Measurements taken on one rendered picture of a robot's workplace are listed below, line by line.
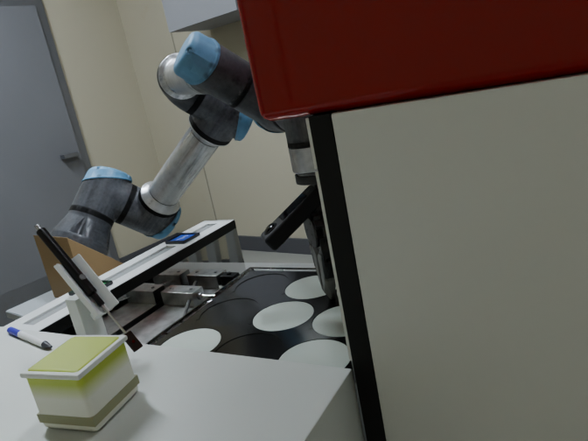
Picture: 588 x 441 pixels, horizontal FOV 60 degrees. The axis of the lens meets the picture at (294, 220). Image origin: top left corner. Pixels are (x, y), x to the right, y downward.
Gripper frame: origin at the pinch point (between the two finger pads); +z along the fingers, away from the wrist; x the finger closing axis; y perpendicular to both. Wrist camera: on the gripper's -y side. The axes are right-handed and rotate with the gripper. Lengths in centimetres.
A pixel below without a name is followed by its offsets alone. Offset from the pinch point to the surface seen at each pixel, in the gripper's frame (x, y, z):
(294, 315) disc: -2.2, -6.3, 1.3
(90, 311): -15.4, -31.7, -12.5
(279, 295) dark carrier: 7.0, -6.9, 1.3
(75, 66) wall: 359, -86, -76
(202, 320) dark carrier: 5.3, -20.7, 1.4
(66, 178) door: 331, -110, 5
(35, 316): 11.2, -47.3, -4.6
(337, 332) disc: -11.4, -1.9, 1.3
